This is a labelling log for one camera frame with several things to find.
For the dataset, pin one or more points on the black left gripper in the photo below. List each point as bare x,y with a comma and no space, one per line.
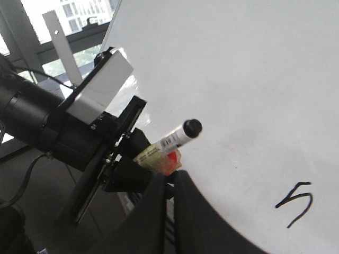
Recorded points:
122,176

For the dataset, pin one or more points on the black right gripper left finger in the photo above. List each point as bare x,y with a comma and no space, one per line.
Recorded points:
143,230

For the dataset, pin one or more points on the white whiteboard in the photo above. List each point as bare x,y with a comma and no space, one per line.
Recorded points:
262,77

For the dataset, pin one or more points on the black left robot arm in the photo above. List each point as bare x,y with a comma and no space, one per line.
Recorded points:
79,132

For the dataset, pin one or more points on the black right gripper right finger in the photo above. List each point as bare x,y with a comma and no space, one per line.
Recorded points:
198,226

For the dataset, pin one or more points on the white whiteboard marker with tape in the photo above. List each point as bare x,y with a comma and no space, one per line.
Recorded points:
164,156

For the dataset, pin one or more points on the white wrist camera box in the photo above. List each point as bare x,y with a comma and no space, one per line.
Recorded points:
95,97

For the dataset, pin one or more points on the grey metal table frame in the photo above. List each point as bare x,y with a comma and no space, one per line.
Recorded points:
62,47

